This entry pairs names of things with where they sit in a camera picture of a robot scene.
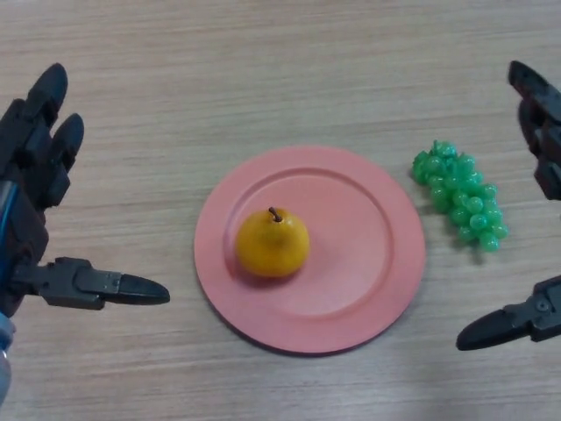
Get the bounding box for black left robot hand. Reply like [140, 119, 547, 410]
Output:
[0, 63, 171, 324]

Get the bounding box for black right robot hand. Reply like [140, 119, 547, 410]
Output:
[456, 60, 561, 352]

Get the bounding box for yellow pear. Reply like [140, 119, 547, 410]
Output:
[235, 206, 311, 279]

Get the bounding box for pink round plate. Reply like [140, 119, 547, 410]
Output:
[194, 146, 428, 355]

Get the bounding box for green grape bunch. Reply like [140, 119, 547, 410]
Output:
[410, 139, 511, 254]

